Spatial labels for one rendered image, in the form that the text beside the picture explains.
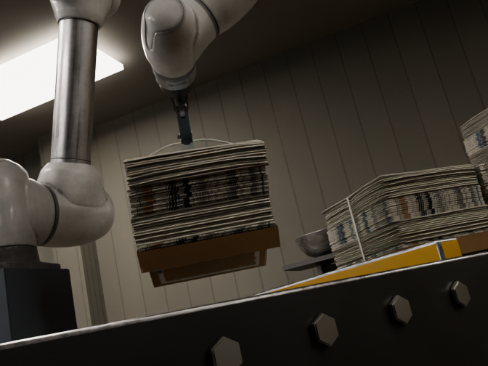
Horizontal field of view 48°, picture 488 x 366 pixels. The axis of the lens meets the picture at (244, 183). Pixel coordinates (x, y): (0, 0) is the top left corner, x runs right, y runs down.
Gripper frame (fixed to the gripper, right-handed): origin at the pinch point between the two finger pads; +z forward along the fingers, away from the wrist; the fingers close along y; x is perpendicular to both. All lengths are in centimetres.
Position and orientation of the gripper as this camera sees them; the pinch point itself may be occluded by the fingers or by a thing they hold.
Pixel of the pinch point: (181, 117)
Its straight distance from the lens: 136.1
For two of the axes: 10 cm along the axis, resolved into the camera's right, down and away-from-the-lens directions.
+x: 9.8, -1.8, 1.0
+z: -0.4, 3.4, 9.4
